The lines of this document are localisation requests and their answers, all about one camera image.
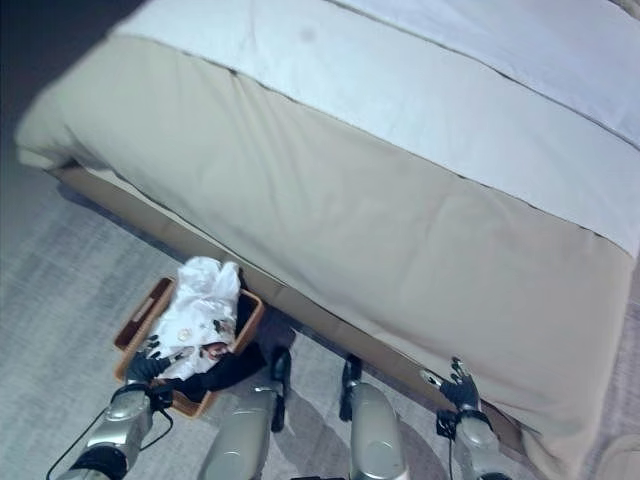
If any black garment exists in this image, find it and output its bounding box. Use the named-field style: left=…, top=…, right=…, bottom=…
left=149, top=293, right=268, bottom=402

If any brown woven basket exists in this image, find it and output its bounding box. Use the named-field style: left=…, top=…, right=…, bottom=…
left=113, top=276, right=266, bottom=419

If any silver robot right leg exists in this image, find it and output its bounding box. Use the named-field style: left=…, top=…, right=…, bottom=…
left=339, top=354, right=406, bottom=480

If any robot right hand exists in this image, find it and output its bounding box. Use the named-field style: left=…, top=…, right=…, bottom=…
left=420, top=356, right=483, bottom=413

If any bed with beige cover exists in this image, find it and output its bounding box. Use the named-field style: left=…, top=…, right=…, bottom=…
left=13, top=32, right=637, bottom=480

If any brown bed base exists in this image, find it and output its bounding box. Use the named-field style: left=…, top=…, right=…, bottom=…
left=48, top=160, right=524, bottom=437

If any white bed sheet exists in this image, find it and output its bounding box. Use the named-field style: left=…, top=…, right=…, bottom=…
left=108, top=0, right=640, bottom=257

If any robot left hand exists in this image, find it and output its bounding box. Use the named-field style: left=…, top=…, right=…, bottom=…
left=125, top=334, right=184, bottom=387

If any white patterned garment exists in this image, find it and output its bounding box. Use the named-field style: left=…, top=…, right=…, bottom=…
left=147, top=255, right=241, bottom=384

